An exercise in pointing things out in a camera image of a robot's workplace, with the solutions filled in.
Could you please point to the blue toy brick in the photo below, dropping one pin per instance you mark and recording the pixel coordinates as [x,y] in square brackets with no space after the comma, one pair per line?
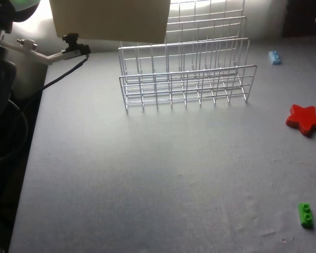
[275,58]

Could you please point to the green toy brick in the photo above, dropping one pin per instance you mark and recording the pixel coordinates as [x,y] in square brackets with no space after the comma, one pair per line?
[306,216]

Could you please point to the red star block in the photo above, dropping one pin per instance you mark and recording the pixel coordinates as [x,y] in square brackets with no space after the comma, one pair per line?
[304,120]

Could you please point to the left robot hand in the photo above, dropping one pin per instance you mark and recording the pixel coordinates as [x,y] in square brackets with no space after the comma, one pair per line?
[13,15]

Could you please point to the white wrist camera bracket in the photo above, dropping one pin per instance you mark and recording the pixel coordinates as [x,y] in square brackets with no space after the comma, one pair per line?
[42,54]

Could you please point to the beige paperback book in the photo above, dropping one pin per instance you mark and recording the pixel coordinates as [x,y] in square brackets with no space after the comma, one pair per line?
[110,18]

